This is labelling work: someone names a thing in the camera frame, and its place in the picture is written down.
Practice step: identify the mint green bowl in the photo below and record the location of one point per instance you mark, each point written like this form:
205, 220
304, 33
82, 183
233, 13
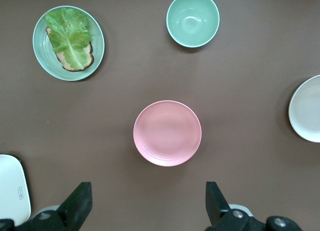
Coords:
192, 19

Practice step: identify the toasted bread slice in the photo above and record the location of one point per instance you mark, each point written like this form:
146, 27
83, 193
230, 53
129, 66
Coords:
88, 56

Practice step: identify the pink plate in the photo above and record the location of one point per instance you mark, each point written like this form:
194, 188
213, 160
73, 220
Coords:
167, 133

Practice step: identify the mint green plate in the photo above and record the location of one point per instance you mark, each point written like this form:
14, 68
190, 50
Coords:
41, 48

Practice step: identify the white rounded plastic object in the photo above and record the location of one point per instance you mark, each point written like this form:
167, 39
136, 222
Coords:
11, 186

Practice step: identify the beige plate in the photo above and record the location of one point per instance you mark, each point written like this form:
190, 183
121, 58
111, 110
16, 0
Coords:
307, 111

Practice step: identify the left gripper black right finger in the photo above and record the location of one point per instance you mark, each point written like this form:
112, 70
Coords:
217, 208

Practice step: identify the green lettuce leaf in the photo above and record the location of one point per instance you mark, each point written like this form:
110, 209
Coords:
68, 33

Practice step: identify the brown table cloth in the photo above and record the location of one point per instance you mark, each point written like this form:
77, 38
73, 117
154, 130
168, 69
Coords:
150, 78

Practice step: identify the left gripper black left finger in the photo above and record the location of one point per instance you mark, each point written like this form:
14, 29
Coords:
75, 206

